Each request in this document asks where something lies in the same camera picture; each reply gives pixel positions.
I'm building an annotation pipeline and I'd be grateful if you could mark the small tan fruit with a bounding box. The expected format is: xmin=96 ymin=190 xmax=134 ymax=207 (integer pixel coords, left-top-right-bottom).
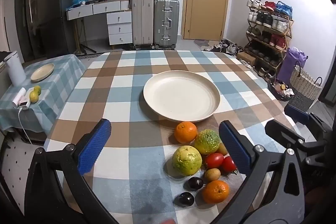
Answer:
xmin=216 ymin=143 xmax=229 ymax=156
xmin=204 ymin=168 xmax=221 ymax=182

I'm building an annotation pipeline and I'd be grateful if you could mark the small cream plate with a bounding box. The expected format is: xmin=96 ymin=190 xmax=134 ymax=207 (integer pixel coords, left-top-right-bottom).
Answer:
xmin=30 ymin=63 xmax=55 ymax=82

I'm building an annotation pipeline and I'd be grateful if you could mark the purple bag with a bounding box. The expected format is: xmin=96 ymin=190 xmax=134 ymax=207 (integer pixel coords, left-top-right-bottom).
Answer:
xmin=277 ymin=47 xmax=309 ymax=85

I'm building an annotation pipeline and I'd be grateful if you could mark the red tomato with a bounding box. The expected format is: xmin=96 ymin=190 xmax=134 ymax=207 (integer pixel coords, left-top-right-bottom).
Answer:
xmin=221 ymin=156 xmax=238 ymax=173
xmin=204 ymin=153 xmax=224 ymax=169

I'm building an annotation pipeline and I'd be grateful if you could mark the white perforated panel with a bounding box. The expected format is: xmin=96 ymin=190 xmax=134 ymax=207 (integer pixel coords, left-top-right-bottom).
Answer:
xmin=0 ymin=133 xmax=36 ymax=211

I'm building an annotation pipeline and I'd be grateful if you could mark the blue checked side tablecloth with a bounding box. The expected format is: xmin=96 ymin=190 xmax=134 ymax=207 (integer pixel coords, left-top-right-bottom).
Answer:
xmin=0 ymin=54 xmax=87 ymax=135

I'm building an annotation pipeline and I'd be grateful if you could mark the small white device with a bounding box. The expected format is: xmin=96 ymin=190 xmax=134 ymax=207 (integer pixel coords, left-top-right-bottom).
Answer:
xmin=12 ymin=88 xmax=30 ymax=111

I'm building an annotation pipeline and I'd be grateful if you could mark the woven basket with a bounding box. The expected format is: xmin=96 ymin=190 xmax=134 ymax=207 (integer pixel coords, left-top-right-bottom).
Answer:
xmin=289 ymin=61 xmax=323 ymax=111

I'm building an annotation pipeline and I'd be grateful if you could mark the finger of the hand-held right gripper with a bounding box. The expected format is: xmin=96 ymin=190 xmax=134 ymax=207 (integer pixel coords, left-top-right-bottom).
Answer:
xmin=284 ymin=105 xmax=331 ymax=135
xmin=265 ymin=119 xmax=328 ymax=169

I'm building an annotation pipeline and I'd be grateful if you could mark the dark plum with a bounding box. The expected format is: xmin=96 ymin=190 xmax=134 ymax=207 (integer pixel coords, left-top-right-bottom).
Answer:
xmin=184 ymin=177 xmax=204 ymax=191
xmin=173 ymin=192 xmax=195 ymax=207

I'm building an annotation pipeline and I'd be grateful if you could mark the large cream plate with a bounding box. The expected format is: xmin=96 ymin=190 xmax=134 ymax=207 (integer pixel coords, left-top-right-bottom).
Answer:
xmin=143 ymin=70 xmax=221 ymax=123

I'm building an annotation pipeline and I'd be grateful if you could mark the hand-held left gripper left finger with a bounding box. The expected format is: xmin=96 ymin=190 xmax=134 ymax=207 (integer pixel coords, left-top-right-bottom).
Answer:
xmin=24 ymin=118 xmax=121 ymax=224

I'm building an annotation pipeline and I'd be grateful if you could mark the black basket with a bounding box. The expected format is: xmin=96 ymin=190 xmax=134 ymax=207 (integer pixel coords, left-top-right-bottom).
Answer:
xmin=267 ymin=78 xmax=296 ymax=102

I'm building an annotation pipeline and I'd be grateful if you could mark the white curved desk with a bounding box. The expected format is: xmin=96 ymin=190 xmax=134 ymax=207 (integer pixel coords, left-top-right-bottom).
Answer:
xmin=66 ymin=0 xmax=132 ymax=21

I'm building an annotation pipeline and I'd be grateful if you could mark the pile of shoes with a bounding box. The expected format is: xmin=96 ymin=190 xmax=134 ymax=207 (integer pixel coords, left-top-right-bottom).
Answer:
xmin=203 ymin=39 xmax=244 ymax=54

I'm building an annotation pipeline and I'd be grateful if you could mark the white drawer cabinet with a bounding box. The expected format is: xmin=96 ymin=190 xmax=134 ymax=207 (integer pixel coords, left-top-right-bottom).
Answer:
xmin=106 ymin=11 xmax=133 ymax=50

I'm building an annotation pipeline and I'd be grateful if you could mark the orange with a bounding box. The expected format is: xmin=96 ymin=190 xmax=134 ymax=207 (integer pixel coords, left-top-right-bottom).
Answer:
xmin=202 ymin=180 xmax=230 ymax=204
xmin=175 ymin=121 xmax=198 ymax=144

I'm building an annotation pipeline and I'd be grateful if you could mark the beige suitcase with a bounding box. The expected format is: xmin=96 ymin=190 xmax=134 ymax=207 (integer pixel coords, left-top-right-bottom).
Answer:
xmin=131 ymin=0 xmax=154 ymax=47

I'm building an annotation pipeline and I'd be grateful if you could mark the brown cardboard box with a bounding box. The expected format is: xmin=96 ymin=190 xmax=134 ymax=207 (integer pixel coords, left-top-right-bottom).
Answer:
xmin=237 ymin=51 xmax=257 ymax=65

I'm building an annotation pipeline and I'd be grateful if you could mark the silver suitcase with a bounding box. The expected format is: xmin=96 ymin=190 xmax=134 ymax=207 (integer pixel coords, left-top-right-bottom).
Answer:
xmin=154 ymin=0 xmax=180 ymax=49

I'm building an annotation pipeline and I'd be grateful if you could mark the large yellow-green citrus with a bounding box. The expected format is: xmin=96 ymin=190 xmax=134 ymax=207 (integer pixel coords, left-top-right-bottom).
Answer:
xmin=172 ymin=146 xmax=203 ymax=177

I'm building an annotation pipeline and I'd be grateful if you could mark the dark grey fridge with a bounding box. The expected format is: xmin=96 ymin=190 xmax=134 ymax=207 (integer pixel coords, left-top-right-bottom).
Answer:
xmin=36 ymin=0 xmax=76 ymax=58

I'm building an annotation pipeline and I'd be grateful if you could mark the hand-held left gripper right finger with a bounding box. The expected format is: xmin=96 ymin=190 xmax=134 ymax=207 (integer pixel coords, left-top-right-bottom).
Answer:
xmin=213 ymin=120 xmax=305 ymax=224

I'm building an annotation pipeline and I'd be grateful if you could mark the shoe rack with shoes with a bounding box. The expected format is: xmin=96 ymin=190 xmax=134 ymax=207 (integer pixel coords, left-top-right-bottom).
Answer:
xmin=245 ymin=0 xmax=294 ymax=80

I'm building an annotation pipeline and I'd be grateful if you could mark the small green-yellow citrus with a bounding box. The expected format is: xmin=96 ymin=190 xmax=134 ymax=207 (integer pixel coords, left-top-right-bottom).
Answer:
xmin=194 ymin=129 xmax=221 ymax=155

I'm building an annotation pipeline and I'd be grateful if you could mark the white cable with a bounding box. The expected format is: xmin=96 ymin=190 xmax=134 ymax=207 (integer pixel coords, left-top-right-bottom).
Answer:
xmin=18 ymin=108 xmax=34 ymax=145

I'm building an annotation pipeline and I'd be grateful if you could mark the wooden shoe rack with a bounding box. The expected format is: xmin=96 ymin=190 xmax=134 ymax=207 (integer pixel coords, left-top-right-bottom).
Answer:
xmin=243 ymin=5 xmax=294 ymax=81

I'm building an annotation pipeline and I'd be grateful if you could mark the white cylindrical appliance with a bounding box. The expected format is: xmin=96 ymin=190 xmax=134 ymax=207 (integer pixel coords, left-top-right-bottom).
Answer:
xmin=4 ymin=50 xmax=27 ymax=86

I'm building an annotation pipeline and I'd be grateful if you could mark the grey door mat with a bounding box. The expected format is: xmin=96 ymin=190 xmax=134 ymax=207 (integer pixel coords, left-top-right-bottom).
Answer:
xmin=194 ymin=39 xmax=223 ymax=48

